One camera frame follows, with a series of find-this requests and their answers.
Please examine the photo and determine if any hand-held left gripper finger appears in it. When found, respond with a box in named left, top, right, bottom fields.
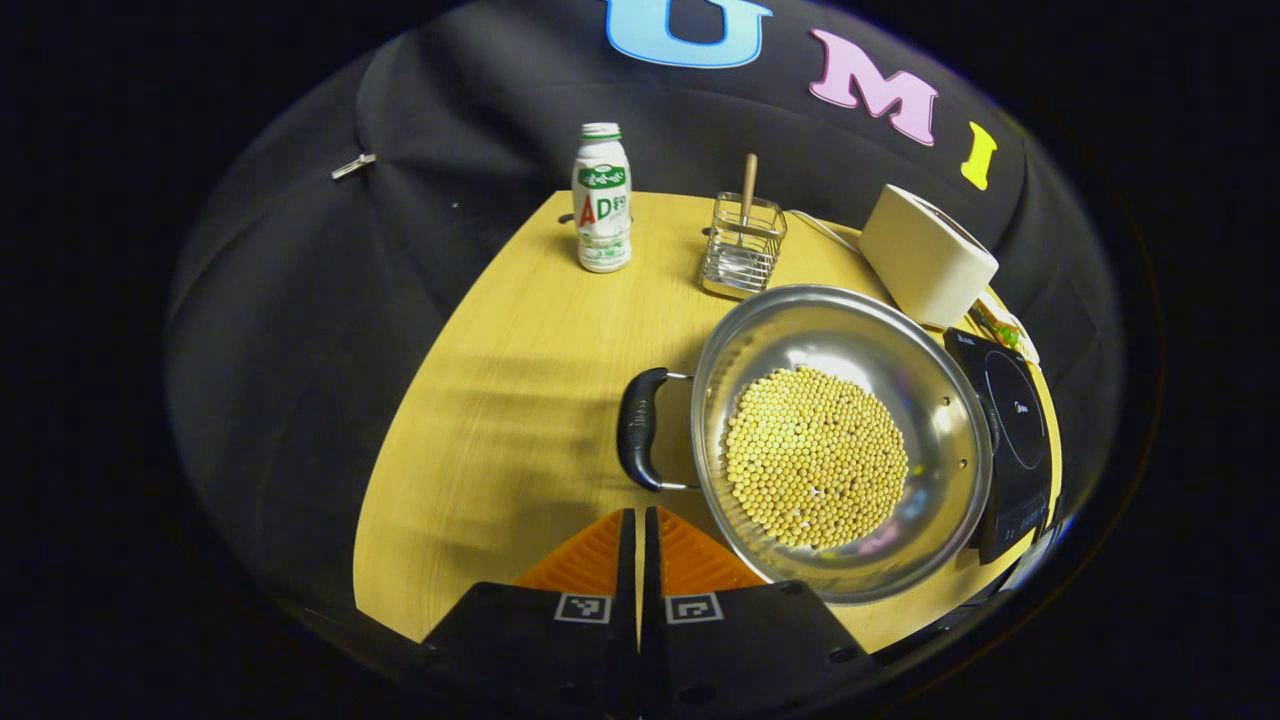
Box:
left=420, top=508, right=641, bottom=716
left=640, top=506, right=881, bottom=716

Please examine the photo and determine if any steel pot with black handles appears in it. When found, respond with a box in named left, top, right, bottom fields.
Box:
left=617, top=285, right=1001, bottom=605

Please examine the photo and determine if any black induction cooktop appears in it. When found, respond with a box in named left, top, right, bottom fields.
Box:
left=943, top=327, right=1054, bottom=566

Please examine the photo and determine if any pile of yellow soybeans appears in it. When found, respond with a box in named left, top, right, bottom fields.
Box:
left=724, top=366, right=910, bottom=550

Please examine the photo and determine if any white drink bottle green label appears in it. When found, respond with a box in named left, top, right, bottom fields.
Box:
left=572, top=122, right=633, bottom=274

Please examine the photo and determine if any black backdrop cloth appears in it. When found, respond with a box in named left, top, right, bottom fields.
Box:
left=165, top=0, right=1126, bottom=641

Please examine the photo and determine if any white toaster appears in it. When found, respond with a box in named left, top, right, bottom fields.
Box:
left=858, top=184, right=1000, bottom=330

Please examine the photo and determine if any sandwich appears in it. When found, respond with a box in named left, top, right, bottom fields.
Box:
left=968, top=295, right=1041, bottom=366

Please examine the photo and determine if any metal wire utensil basket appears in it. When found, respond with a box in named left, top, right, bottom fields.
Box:
left=701, top=193, right=788, bottom=300

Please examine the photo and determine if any white toaster cable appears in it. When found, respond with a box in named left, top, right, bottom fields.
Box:
left=785, top=209, right=863, bottom=253

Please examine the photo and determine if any wooden handled spoon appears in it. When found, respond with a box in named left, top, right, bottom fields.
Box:
left=733, top=153, right=759, bottom=256

